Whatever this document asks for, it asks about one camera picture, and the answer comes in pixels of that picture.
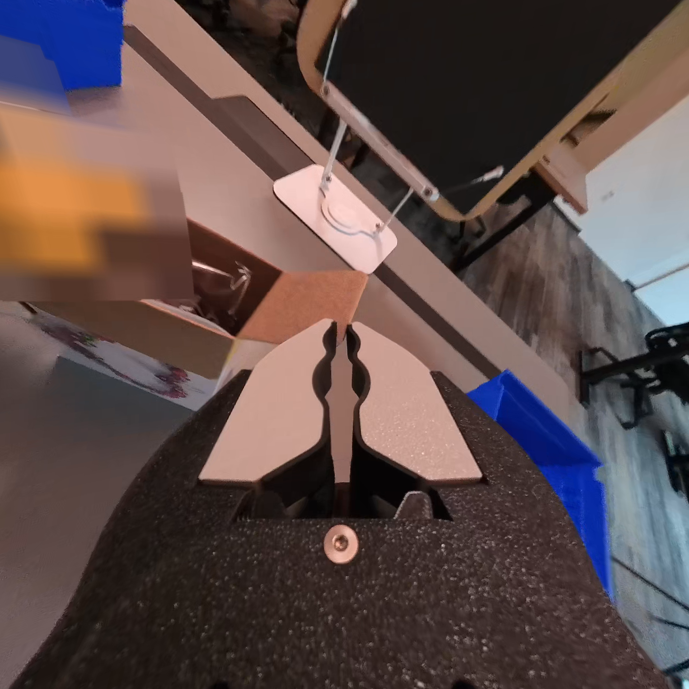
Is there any black wood-framed board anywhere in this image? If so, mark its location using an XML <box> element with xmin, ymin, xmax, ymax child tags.
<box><xmin>296</xmin><ymin>0</ymin><xmax>689</xmax><ymax>222</ymax></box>

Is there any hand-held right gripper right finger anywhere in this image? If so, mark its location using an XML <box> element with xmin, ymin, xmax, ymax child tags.
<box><xmin>347</xmin><ymin>321</ymin><xmax>484</xmax><ymax>521</ymax></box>

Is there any blue plastic bin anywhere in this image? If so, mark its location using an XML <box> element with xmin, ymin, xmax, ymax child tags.
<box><xmin>0</xmin><ymin>0</ymin><xmax>126</xmax><ymax>92</ymax></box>
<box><xmin>466</xmin><ymin>369</ymin><xmax>615</xmax><ymax>601</ymax></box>

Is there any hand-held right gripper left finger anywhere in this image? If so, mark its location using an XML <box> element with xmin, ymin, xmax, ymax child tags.
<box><xmin>198</xmin><ymin>318</ymin><xmax>339</xmax><ymax>520</ymax></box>

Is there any brown top office desk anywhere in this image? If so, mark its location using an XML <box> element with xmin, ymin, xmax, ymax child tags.
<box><xmin>455</xmin><ymin>51</ymin><xmax>689</xmax><ymax>272</ymax></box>

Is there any black office chair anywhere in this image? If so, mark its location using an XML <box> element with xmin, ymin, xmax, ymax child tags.
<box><xmin>578</xmin><ymin>322</ymin><xmax>689</xmax><ymax>431</ymax></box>

